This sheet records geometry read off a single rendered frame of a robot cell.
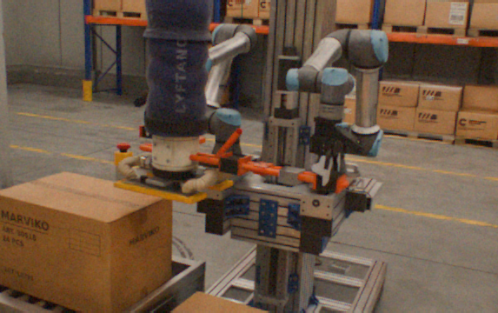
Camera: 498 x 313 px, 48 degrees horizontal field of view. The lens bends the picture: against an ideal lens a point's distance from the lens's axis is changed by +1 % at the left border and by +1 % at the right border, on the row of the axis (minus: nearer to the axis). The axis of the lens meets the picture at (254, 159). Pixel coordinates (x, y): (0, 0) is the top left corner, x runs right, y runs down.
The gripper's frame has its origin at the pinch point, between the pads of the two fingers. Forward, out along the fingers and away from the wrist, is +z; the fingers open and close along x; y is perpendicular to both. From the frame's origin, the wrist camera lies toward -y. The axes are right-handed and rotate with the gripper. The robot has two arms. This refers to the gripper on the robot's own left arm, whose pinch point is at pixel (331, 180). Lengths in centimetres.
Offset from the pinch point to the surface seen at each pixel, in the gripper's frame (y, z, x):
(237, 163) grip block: 31.9, -1.4, 5.2
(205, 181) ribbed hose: 41.2, 5.6, 10.3
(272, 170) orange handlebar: 19.5, -0.4, 3.5
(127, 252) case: 74, 40, 11
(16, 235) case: 121, 40, 23
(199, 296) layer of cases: 58, 65, -15
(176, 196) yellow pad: 49, 11, 16
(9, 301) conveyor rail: 110, 60, 35
